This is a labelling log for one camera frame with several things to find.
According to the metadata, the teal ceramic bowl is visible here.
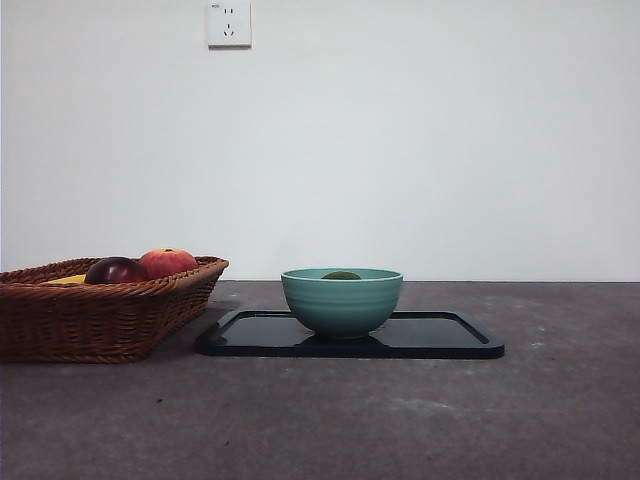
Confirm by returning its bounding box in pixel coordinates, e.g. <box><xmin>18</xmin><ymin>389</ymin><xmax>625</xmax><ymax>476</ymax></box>
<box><xmin>280</xmin><ymin>267</ymin><xmax>404</xmax><ymax>341</ymax></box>

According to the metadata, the white wall power socket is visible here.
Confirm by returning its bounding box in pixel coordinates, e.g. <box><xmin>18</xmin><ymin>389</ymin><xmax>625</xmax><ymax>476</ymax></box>
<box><xmin>207</xmin><ymin>0</ymin><xmax>252</xmax><ymax>49</ymax></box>

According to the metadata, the red and yellow apple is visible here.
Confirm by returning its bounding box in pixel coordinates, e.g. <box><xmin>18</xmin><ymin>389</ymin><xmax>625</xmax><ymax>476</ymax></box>
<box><xmin>138</xmin><ymin>246</ymin><xmax>199</xmax><ymax>280</ymax></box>

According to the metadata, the brown woven wicker basket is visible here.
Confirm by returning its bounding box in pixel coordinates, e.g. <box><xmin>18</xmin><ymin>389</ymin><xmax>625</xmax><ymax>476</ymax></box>
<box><xmin>0</xmin><ymin>255</ymin><xmax>230</xmax><ymax>364</ymax></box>

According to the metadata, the black rectangular tray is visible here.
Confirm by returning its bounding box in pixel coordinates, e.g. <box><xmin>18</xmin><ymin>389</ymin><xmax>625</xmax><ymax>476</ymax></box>
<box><xmin>193</xmin><ymin>309</ymin><xmax>505</xmax><ymax>359</ymax></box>

